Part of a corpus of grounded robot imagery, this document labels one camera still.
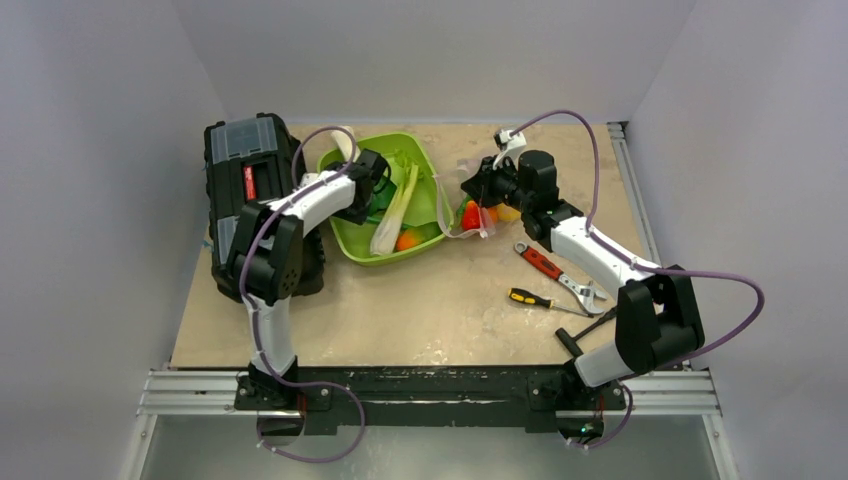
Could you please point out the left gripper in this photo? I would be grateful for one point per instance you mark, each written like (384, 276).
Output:
(357, 218)

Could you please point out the red adjustable wrench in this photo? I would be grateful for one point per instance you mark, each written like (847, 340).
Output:
(585, 294)

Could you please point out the black toolbox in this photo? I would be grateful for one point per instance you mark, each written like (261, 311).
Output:
(245, 160)

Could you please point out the clear zip top bag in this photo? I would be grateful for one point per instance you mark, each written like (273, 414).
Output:
(451, 201)

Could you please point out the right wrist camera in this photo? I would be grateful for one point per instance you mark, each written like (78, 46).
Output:
(511, 145)

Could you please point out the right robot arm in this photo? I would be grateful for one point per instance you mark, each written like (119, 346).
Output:
(657, 316)

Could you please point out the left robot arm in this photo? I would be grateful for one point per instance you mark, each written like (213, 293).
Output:
(275, 255)

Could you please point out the toy celery stalk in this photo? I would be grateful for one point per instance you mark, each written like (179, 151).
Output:
(385, 237)

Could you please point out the toy mango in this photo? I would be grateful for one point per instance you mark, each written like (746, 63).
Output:
(415, 236)

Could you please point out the aluminium frame rail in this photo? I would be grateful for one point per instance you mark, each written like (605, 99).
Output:
(201, 392)

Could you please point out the toy leek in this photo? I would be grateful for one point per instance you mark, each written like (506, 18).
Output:
(345, 141)

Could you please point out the red toy tomato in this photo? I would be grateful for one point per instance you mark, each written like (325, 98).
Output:
(471, 219)

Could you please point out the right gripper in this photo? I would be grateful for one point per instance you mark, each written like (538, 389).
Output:
(485, 187)

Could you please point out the black hammer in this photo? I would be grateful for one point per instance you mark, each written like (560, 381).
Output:
(570, 343)

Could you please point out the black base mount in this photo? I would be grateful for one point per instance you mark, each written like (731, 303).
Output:
(535, 398)

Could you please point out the green plastic tray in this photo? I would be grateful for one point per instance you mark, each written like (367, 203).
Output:
(353, 239)

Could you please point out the yellow toy pear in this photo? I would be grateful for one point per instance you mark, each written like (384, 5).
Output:
(507, 214)

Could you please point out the yellow black screwdriver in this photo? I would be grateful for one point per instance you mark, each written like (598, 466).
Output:
(528, 298)

